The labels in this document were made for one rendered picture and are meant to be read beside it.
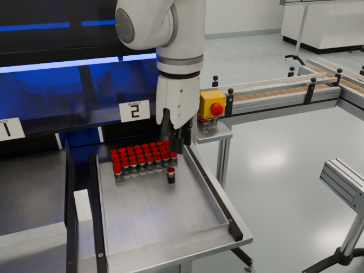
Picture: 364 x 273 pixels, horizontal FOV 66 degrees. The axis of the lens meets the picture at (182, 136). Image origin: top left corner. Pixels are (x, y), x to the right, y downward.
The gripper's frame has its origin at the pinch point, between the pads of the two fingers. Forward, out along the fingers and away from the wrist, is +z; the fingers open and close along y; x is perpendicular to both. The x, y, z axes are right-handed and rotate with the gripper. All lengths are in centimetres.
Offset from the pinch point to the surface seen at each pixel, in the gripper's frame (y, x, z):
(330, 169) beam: -84, 36, 55
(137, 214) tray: 7.8, -7.2, 18.8
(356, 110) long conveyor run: -80, 37, 20
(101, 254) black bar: 20.8, -6.3, 17.2
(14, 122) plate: 9.1, -43.7, 3.4
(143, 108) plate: -15.4, -20.7, 4.4
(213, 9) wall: -493, -204, 54
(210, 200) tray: -3.5, 6.6, 17.6
